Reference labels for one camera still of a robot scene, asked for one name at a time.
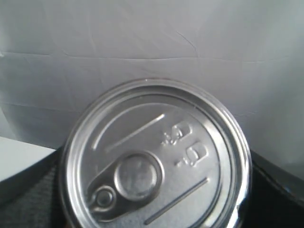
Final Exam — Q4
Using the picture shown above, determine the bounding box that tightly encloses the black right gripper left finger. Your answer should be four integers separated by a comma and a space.
0, 149, 69, 228

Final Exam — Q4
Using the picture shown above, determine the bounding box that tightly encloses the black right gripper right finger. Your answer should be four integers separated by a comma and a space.
237, 150, 304, 228

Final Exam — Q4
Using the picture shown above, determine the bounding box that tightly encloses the dark can silver lid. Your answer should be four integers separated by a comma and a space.
58, 78, 252, 228

